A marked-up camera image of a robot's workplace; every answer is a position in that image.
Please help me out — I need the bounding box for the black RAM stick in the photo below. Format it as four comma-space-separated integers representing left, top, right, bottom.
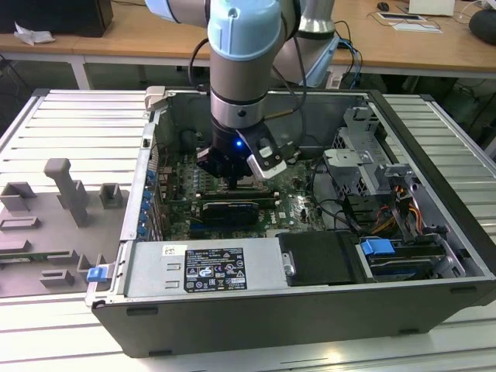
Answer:
197, 189, 281, 206

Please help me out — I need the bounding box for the black graphics card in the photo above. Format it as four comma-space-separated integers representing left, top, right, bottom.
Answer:
201, 201, 260, 226

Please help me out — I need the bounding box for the black cylindrical component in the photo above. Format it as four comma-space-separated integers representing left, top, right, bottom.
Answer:
180, 129, 199, 150

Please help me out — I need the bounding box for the green motherboard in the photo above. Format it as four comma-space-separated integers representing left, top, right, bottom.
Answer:
164, 146, 330, 239

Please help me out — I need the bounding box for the black plastic shroud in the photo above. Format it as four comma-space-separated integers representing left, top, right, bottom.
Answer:
278, 231, 366, 288

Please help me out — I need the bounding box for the silver drive cage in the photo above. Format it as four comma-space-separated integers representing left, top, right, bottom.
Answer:
323, 106, 389, 199

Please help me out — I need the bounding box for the grey power supply unit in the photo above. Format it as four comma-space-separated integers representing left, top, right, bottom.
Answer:
123, 238, 290, 299

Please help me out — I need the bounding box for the black open PC case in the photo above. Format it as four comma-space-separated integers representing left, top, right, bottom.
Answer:
84, 85, 496, 360

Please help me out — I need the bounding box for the wooden desk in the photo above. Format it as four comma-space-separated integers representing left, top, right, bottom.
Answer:
0, 0, 496, 75

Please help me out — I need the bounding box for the blue disk carrier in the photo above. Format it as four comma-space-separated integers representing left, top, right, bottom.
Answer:
359, 239, 394, 257

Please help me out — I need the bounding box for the black disk drive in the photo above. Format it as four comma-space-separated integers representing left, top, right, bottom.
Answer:
367, 253, 443, 281

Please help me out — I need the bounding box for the grey parts rack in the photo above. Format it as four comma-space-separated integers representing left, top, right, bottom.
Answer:
0, 157, 131, 299

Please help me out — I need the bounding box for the black box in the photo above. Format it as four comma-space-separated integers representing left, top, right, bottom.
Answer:
0, 0, 114, 38

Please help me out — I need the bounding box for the white framed tablet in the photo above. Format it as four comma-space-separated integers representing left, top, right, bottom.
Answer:
377, 11, 426, 22

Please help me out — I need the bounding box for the crumpled white paper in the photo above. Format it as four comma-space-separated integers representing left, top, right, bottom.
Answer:
14, 21, 56, 47

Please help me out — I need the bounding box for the white paper sheet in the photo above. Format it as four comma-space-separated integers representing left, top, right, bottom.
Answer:
389, 20, 443, 34

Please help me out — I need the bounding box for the black round speaker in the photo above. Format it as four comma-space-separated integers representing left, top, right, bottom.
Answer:
468, 8, 496, 40

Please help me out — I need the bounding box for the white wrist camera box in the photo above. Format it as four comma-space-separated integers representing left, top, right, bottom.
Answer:
236, 129, 290, 180

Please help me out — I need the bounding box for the grey case handle latch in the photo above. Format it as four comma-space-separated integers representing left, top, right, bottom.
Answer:
143, 85, 168, 113

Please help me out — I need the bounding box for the black cable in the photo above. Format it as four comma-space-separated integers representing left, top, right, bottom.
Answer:
311, 154, 362, 234

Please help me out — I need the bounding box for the orange yellow wire bundle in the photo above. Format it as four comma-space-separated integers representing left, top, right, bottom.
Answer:
372, 204, 422, 236

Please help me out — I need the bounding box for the blue cable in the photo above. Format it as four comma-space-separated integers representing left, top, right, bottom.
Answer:
339, 36, 364, 88

